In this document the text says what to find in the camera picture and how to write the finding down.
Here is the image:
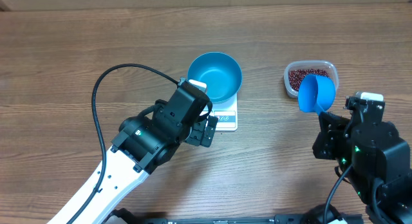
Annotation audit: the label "blue plastic scoop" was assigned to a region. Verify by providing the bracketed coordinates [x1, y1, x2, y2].
[297, 75, 336, 115]

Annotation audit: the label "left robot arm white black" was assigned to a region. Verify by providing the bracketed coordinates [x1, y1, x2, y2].
[51, 79, 218, 223]

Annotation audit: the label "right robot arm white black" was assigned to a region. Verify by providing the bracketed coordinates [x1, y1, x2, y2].
[312, 113, 411, 223]

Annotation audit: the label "white kitchen scale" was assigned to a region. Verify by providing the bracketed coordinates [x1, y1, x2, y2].
[209, 93, 238, 131]

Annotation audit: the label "blue bowl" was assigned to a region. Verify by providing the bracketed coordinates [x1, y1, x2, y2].
[187, 52, 243, 104]

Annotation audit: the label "red beans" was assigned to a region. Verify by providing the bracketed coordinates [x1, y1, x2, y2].
[288, 68, 329, 91]

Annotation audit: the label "clear plastic container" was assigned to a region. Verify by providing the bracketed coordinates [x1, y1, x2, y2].
[284, 60, 339, 98]

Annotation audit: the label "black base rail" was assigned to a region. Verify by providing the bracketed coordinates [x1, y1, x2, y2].
[106, 208, 364, 224]

